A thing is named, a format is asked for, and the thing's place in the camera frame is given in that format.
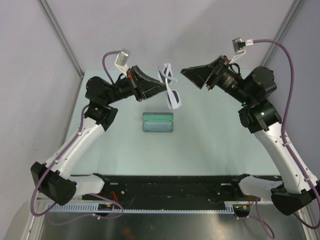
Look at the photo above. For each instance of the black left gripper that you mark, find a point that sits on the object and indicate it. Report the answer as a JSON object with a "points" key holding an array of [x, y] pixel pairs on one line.
{"points": [[142, 86]]}

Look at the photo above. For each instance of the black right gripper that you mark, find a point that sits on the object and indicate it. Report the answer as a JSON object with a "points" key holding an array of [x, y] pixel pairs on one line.
{"points": [[201, 74]]}

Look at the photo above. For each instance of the white sunglasses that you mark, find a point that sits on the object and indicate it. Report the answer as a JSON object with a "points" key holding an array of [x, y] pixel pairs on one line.
{"points": [[166, 77]]}

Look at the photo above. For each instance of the dark green glasses case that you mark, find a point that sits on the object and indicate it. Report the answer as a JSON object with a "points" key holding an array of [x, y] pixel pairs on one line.
{"points": [[158, 116]]}

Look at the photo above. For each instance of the light blue cleaning cloth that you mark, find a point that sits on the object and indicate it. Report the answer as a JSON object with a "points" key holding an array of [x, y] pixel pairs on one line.
{"points": [[157, 127]]}

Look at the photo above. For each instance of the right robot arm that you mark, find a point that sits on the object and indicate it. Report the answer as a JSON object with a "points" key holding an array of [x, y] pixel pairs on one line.
{"points": [[294, 191]]}

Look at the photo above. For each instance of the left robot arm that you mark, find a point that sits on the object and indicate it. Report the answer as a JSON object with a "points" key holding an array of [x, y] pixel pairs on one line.
{"points": [[53, 178]]}

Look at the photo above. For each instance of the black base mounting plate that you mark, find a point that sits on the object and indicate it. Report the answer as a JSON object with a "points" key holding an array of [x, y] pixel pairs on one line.
{"points": [[216, 187]]}

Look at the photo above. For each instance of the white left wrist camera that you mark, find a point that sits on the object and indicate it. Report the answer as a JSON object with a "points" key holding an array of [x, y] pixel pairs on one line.
{"points": [[121, 60]]}

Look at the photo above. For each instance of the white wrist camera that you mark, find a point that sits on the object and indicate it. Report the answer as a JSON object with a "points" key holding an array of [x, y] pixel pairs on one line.
{"points": [[239, 46], [121, 60]]}

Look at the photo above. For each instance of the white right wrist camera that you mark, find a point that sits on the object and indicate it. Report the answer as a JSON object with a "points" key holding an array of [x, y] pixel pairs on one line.
{"points": [[239, 46]]}

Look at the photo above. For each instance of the right aluminium corner post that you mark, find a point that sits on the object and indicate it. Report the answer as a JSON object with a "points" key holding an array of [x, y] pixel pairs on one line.
{"points": [[282, 31]]}

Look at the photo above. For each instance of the aluminium corner post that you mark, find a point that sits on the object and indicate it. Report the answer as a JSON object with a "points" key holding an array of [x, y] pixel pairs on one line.
{"points": [[282, 31], [57, 30]]}

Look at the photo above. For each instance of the left aluminium corner post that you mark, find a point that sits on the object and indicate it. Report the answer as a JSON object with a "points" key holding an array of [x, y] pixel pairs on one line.
{"points": [[57, 30]]}

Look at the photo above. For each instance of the white slotted cable duct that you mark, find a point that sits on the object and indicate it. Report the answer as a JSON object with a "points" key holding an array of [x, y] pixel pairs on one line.
{"points": [[106, 207]]}

